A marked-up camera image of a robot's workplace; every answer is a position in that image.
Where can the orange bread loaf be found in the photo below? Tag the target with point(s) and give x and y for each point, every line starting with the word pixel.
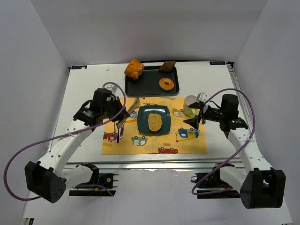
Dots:
pixel 134 69

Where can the yellow vehicle print placemat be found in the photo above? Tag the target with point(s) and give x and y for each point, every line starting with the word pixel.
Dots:
pixel 181 139

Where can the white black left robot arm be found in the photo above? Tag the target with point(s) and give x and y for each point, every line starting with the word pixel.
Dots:
pixel 47 177

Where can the purple iridescent spoon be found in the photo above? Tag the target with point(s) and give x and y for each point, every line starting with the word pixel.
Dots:
pixel 118 135

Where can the purple iridescent knife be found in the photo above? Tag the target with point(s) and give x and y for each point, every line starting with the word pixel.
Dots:
pixel 121 131

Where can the dark teal square plate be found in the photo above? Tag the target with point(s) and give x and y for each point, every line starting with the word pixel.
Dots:
pixel 142 119

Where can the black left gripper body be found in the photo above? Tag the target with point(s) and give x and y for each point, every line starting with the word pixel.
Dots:
pixel 121 115

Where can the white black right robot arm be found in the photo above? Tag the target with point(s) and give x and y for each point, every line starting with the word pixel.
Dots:
pixel 261 186

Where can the black baking tray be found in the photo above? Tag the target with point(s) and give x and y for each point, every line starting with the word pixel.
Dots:
pixel 147 85

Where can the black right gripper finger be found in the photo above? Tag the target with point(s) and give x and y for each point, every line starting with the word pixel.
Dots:
pixel 196 105
pixel 193 122

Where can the seeded bread slice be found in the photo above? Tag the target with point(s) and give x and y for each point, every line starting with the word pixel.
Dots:
pixel 154 122

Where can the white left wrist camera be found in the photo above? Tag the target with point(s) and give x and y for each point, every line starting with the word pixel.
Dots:
pixel 112 87

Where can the glazed donut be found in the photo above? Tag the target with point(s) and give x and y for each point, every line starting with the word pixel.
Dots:
pixel 166 84

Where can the brown croissant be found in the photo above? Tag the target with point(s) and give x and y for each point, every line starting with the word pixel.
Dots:
pixel 167 66

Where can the aluminium table frame rail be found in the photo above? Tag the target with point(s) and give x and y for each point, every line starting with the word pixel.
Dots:
pixel 194 77

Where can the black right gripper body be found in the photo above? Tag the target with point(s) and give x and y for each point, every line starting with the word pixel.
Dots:
pixel 200 115

